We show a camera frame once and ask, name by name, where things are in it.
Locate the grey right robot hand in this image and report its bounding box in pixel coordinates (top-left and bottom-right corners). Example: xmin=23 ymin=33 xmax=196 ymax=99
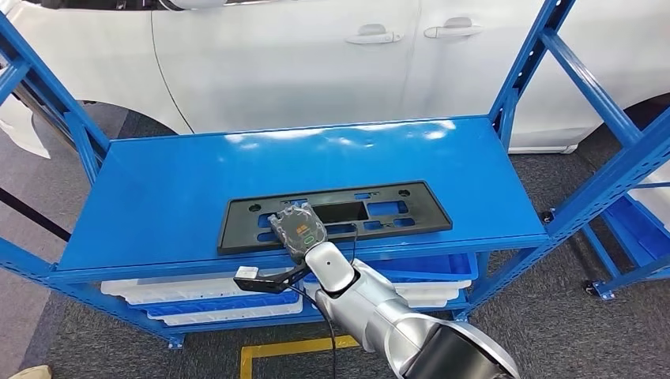
xmin=268 ymin=202 xmax=329 ymax=265

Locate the beige sneaker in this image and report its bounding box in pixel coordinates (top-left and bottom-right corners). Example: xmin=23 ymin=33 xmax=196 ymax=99
xmin=7 ymin=365 xmax=54 ymax=379

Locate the black floor strip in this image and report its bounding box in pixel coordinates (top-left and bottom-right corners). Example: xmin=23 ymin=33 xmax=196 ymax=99
xmin=0 ymin=187 xmax=72 ymax=243

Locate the white car door handle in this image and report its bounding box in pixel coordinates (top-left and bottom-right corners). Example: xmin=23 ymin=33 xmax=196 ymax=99
xmin=345 ymin=23 xmax=405 ymax=46
xmin=423 ymin=17 xmax=484 ymax=39

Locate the yellow floor tape square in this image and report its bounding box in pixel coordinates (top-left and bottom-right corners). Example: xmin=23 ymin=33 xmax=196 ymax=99
xmin=239 ymin=335 xmax=361 ymax=379

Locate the black plastic plate bracket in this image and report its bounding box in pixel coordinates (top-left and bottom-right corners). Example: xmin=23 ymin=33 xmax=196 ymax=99
xmin=216 ymin=181 xmax=454 ymax=257

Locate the blue rack with casters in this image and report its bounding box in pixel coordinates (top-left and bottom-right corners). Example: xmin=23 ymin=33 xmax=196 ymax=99
xmin=581 ymin=180 xmax=670 ymax=302

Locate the blue steel shelf rack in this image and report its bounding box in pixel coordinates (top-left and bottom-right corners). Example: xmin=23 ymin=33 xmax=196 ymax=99
xmin=0 ymin=0 xmax=670 ymax=351

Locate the black right camera bracket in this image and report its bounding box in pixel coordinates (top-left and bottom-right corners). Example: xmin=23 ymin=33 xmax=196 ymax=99
xmin=232 ymin=261 xmax=314 ymax=295

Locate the white car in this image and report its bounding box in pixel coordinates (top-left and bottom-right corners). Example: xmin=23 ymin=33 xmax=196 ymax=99
xmin=0 ymin=0 xmax=670 ymax=158

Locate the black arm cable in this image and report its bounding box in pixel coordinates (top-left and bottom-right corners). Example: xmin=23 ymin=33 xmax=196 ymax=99
xmin=286 ymin=223 xmax=359 ymax=379

